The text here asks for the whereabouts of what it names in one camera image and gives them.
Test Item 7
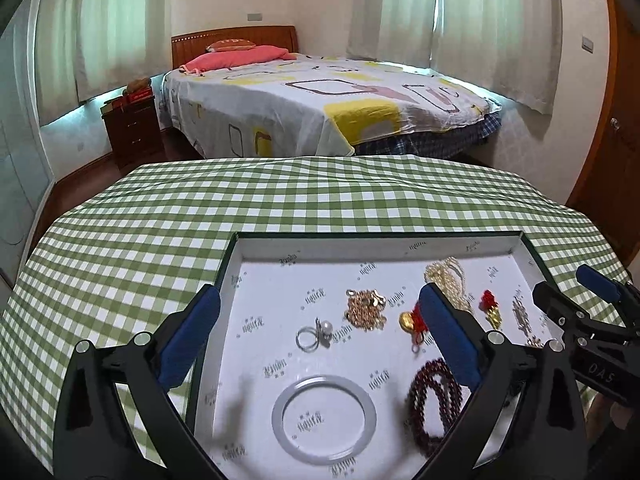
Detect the dark red bead necklace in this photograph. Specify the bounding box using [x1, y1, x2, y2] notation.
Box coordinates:
[406, 357, 476, 458]

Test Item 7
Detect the glass wardrobe door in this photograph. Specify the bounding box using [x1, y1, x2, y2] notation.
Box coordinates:
[0, 25, 51, 281]

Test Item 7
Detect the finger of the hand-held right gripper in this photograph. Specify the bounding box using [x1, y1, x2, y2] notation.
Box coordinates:
[575, 265, 640, 307]
[532, 281, 596, 332]

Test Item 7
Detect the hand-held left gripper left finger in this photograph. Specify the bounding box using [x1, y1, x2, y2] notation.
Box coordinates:
[52, 284, 236, 480]

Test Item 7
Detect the patterned bedspread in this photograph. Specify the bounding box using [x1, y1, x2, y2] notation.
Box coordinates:
[162, 52, 502, 160]

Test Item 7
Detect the white jewellery tray box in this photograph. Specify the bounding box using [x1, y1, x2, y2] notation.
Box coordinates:
[185, 230, 568, 480]

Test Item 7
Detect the white curtain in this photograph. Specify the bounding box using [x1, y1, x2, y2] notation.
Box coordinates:
[32, 0, 173, 126]
[347, 0, 563, 116]

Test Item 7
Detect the pearl necklace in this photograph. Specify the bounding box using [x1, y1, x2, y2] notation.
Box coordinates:
[424, 256, 476, 311]

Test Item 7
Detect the white bangle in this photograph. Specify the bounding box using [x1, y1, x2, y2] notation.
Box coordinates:
[271, 374, 378, 465]

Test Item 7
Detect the red patterned pillow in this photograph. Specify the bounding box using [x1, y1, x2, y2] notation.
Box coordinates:
[206, 37, 257, 53]

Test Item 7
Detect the wooden door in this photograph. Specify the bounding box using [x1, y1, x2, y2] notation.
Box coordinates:
[567, 0, 640, 271]

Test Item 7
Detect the pearl ring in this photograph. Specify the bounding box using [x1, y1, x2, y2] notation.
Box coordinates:
[295, 317, 335, 352]

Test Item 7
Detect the pink pillow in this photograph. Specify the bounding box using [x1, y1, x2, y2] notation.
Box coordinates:
[179, 45, 295, 73]

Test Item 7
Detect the person's right hand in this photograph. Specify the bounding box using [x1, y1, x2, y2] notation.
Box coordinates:
[587, 394, 638, 431]

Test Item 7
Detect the rose gold coin chain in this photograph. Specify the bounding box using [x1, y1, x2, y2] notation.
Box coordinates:
[344, 288, 388, 332]

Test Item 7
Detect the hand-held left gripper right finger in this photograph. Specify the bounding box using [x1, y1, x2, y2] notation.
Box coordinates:
[415, 282, 588, 480]

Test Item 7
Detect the red knot gold charm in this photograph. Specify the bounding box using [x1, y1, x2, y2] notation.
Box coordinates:
[398, 302, 436, 353]
[479, 290, 503, 331]

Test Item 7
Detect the green checked tablecloth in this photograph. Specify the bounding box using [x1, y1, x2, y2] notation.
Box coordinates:
[0, 155, 633, 480]

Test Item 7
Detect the wooden bed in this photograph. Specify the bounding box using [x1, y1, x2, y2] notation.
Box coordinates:
[160, 25, 503, 161]

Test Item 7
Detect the blue plaid sheet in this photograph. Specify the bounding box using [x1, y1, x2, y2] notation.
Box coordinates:
[352, 112, 501, 157]

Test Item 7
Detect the wooden nightstand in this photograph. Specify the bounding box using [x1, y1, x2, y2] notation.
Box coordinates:
[101, 95, 166, 171]

